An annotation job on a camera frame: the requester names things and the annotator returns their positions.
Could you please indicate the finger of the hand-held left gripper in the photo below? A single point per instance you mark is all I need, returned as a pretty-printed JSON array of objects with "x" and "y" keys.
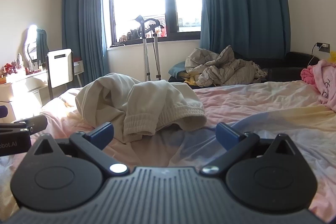
[
  {"x": 3, "y": 111},
  {"x": 34, "y": 123}
]

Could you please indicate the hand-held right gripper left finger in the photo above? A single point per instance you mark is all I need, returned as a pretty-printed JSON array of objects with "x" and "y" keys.
[{"x": 103, "y": 134}]

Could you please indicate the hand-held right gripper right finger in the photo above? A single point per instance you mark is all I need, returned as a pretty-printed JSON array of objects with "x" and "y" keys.
[{"x": 225, "y": 134}]

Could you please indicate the white dressing desk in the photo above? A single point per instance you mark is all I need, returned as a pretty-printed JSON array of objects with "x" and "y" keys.
[{"x": 15, "y": 92}]

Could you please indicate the desk figurines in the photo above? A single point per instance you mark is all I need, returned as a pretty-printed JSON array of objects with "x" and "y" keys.
[{"x": 10, "y": 68}]

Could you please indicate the pastel bed sheet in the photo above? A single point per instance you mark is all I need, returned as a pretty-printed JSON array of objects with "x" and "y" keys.
[{"x": 262, "y": 108}]

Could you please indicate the white backed chair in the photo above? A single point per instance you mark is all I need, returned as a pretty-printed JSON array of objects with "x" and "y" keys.
[{"x": 60, "y": 66}]

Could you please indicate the yellow cloth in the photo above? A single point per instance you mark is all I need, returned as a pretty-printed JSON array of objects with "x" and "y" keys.
[{"x": 190, "y": 79}]

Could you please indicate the grey crumpled jacket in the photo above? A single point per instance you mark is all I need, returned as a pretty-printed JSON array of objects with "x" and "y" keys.
[{"x": 223, "y": 69}]

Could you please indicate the white side stand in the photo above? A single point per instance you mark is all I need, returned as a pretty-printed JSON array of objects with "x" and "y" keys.
[{"x": 78, "y": 66}]

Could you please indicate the patterned cloth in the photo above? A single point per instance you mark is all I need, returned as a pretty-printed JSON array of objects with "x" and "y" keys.
[{"x": 260, "y": 70}]

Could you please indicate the wavy mirror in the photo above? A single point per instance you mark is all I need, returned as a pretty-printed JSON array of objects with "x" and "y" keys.
[{"x": 32, "y": 37}]

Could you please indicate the teal pillow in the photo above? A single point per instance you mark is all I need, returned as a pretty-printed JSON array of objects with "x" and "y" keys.
[{"x": 176, "y": 69}]

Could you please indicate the garment steamer stand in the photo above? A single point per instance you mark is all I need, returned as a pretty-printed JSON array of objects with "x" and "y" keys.
[{"x": 145, "y": 56}]

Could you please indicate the black sofa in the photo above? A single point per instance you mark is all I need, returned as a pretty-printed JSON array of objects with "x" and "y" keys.
[{"x": 288, "y": 66}]

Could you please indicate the window sill toys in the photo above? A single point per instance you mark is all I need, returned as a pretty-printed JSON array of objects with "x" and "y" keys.
[{"x": 128, "y": 35}]

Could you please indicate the pink fleece robe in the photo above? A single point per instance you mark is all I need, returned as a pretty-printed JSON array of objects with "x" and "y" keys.
[{"x": 328, "y": 82}]

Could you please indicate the blue curtain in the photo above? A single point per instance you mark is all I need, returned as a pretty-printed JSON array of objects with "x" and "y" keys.
[
  {"x": 81, "y": 16},
  {"x": 241, "y": 3}
]

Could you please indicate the yellow plush toy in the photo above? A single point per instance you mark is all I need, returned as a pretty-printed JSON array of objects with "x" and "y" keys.
[{"x": 332, "y": 56}]

